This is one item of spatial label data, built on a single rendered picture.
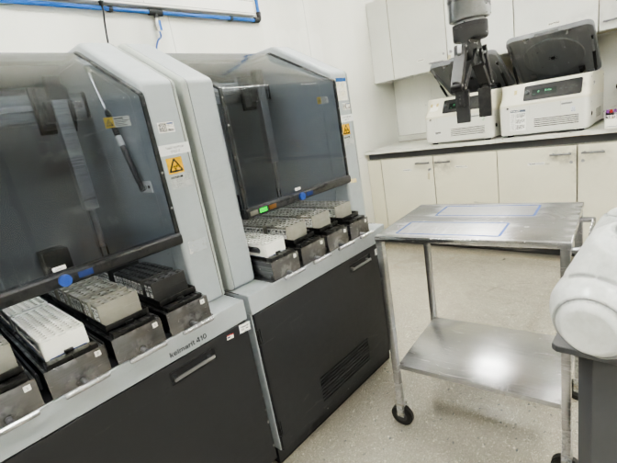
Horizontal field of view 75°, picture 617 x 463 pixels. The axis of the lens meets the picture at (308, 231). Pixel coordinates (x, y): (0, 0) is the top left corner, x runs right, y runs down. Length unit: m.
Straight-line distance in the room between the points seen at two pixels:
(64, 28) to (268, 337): 1.79
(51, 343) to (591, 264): 1.13
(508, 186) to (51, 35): 3.01
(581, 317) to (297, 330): 1.02
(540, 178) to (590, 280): 2.58
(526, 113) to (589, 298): 2.62
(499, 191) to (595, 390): 2.47
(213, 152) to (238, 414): 0.86
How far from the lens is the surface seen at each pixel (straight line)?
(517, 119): 3.34
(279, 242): 1.47
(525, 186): 3.38
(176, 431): 1.35
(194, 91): 1.36
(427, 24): 3.91
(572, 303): 0.79
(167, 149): 1.28
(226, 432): 1.47
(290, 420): 1.67
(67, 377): 1.15
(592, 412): 1.17
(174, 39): 2.73
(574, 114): 3.27
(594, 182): 3.30
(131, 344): 1.19
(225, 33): 2.95
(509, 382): 1.64
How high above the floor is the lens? 1.25
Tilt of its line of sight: 15 degrees down
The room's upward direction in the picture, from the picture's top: 10 degrees counter-clockwise
